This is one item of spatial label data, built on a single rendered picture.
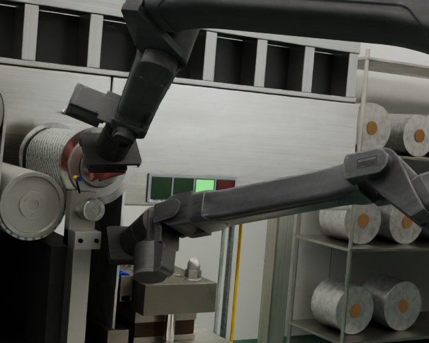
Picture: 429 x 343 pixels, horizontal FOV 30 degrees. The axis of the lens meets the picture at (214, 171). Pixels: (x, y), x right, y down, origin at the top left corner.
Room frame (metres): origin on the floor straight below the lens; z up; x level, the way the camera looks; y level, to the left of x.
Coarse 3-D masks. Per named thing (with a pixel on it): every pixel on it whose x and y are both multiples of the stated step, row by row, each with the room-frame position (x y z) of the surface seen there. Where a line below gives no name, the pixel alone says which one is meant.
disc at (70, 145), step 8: (88, 128) 1.48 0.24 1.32; (96, 128) 1.49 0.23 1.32; (72, 144) 1.46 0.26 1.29; (64, 152) 1.46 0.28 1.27; (64, 160) 1.46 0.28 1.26; (64, 168) 1.46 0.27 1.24; (128, 168) 1.52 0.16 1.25; (64, 176) 1.46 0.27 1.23; (128, 176) 1.52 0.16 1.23; (64, 184) 1.46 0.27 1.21; (72, 184) 1.47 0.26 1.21; (128, 184) 1.53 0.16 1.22; (120, 192) 1.52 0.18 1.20; (104, 200) 1.50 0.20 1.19; (112, 200) 1.51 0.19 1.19
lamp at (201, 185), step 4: (200, 180) 1.97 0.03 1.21; (204, 180) 1.98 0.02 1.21; (208, 180) 1.99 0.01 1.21; (212, 180) 1.99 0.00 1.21; (196, 184) 1.97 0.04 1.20; (200, 184) 1.98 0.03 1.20; (204, 184) 1.98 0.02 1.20; (208, 184) 1.99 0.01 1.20; (212, 184) 1.99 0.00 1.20; (196, 188) 1.97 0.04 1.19; (200, 188) 1.98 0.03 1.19; (204, 188) 1.98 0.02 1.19; (208, 188) 1.99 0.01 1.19; (212, 188) 1.99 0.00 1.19
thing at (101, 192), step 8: (72, 152) 1.46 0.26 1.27; (80, 152) 1.47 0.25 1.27; (72, 160) 1.46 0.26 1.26; (72, 168) 1.46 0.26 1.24; (72, 176) 1.46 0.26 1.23; (80, 176) 1.47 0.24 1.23; (120, 176) 1.51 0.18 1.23; (80, 184) 1.47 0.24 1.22; (88, 184) 1.48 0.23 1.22; (112, 184) 1.50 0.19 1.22; (120, 184) 1.51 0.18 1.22; (104, 192) 1.49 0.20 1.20; (112, 192) 1.50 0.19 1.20
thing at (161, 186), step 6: (156, 180) 1.91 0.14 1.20; (162, 180) 1.92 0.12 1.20; (168, 180) 1.93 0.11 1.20; (156, 186) 1.91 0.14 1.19; (162, 186) 1.92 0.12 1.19; (168, 186) 1.93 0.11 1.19; (156, 192) 1.91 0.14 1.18; (162, 192) 1.92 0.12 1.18; (168, 192) 1.93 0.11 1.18; (156, 198) 1.91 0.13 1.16; (162, 198) 1.92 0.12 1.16
